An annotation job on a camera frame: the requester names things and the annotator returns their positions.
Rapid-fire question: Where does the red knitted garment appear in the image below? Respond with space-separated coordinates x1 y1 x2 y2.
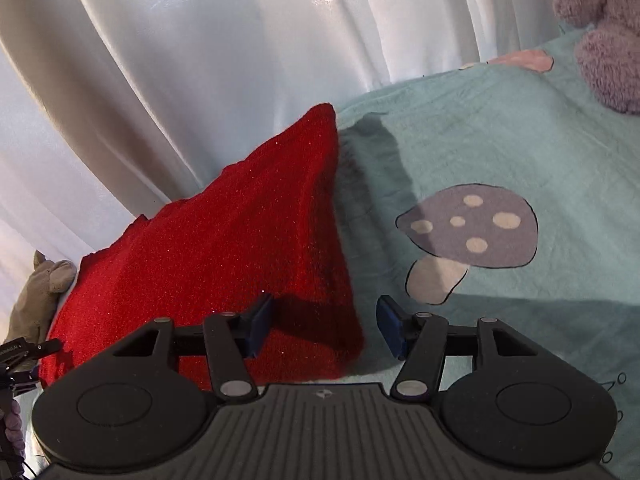
40 104 364 385

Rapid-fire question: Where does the grey-brown plush toy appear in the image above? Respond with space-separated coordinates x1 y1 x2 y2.
6 250 77 344

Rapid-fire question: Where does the teal mushroom-print bed sheet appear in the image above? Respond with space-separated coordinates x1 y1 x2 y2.
334 30 639 479

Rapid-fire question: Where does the white sheer curtain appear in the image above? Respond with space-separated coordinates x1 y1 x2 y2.
1 0 558 312

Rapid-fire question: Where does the purple teddy bear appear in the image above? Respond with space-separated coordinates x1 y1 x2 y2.
553 0 639 115

